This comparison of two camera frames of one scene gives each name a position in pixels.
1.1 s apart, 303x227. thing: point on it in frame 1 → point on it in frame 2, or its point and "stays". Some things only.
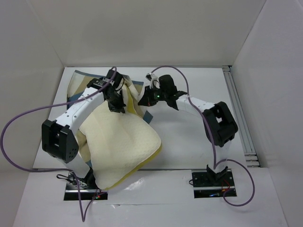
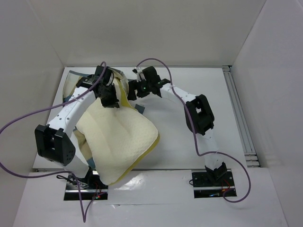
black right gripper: (147, 99) → (132, 90)
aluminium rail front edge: (101, 170) stays
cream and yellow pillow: (120, 144) stays
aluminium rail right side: (251, 157) stays
